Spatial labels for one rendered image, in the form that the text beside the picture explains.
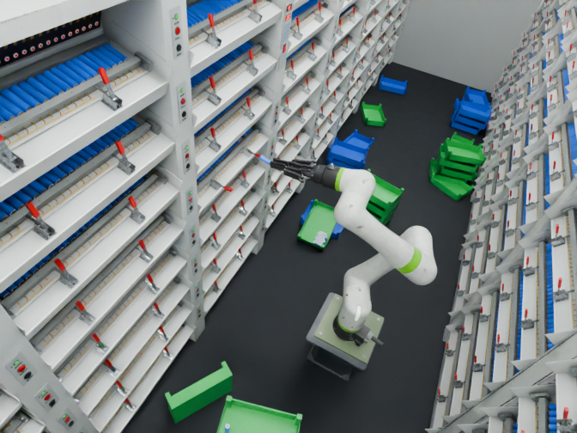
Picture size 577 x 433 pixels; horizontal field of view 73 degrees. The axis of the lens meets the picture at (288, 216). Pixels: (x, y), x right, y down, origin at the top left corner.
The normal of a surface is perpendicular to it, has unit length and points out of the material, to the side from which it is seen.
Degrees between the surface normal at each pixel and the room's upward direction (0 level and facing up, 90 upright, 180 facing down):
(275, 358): 0
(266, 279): 0
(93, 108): 19
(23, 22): 90
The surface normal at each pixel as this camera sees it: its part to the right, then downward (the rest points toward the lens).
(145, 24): -0.43, 0.62
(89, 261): 0.41, -0.52
